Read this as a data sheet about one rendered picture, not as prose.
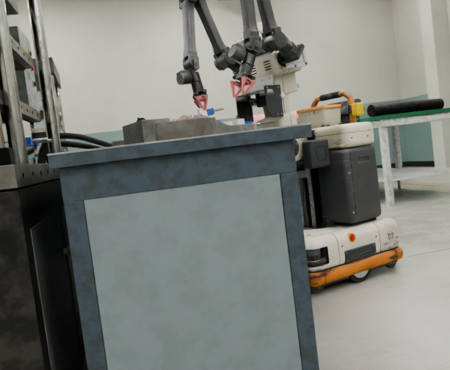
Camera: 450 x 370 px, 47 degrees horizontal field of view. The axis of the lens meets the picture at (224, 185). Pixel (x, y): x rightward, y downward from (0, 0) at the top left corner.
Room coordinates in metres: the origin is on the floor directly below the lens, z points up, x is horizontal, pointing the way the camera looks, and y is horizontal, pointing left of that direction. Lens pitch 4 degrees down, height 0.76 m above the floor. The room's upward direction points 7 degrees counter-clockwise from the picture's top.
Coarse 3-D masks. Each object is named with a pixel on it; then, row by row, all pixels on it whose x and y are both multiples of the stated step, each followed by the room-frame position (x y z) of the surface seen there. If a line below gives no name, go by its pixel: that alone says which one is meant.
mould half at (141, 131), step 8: (144, 120) 2.04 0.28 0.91; (152, 120) 2.06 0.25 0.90; (160, 120) 2.07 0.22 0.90; (168, 120) 2.09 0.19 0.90; (216, 120) 2.18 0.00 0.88; (128, 128) 2.19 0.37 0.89; (136, 128) 2.10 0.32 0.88; (144, 128) 2.04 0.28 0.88; (152, 128) 2.05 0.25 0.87; (224, 128) 2.20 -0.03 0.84; (232, 128) 2.22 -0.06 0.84; (240, 128) 2.23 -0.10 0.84; (248, 128) 2.25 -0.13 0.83; (128, 136) 2.20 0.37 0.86; (136, 136) 2.11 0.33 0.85; (144, 136) 2.04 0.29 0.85; (152, 136) 2.05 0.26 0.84; (128, 144) 2.21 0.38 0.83
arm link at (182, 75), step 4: (192, 60) 2.68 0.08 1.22; (196, 60) 2.69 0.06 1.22; (192, 64) 2.68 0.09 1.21; (196, 64) 2.68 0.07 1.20; (192, 68) 2.68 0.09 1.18; (196, 68) 2.68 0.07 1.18; (180, 72) 2.64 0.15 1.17; (184, 72) 2.66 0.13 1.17; (188, 72) 2.67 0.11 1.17; (180, 76) 2.64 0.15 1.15; (184, 76) 2.64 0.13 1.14; (188, 76) 2.65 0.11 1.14; (176, 80) 2.67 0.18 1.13; (180, 80) 2.65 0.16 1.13; (184, 80) 2.64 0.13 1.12; (188, 80) 2.65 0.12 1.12; (180, 84) 2.65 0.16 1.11
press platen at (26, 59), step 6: (12, 42) 2.05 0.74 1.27; (12, 48) 2.04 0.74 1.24; (18, 48) 2.16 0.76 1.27; (12, 54) 2.14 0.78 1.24; (18, 54) 2.15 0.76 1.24; (24, 54) 2.28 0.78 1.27; (18, 60) 2.26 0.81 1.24; (24, 60) 2.27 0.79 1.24; (30, 60) 2.41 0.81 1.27; (24, 66) 2.39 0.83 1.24; (30, 66) 2.41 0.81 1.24
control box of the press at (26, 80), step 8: (16, 32) 2.56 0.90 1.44; (16, 40) 2.56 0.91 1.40; (24, 40) 2.69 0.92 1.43; (24, 48) 2.65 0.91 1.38; (16, 72) 2.55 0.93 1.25; (24, 72) 2.56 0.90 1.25; (32, 72) 2.80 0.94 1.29; (24, 80) 2.56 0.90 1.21; (32, 80) 2.76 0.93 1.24; (24, 88) 2.56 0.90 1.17; (32, 88) 2.73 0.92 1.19; (24, 96) 2.56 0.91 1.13; (32, 96) 2.69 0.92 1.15; (32, 104) 2.65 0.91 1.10
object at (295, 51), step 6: (288, 42) 2.53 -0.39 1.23; (282, 48) 2.53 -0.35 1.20; (288, 48) 2.53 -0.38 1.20; (294, 48) 2.53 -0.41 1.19; (300, 48) 2.53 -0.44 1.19; (282, 54) 2.57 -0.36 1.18; (288, 54) 2.53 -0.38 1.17; (294, 54) 2.54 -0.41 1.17; (300, 54) 2.52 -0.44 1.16; (288, 60) 2.56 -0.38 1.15; (294, 60) 2.54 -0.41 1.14
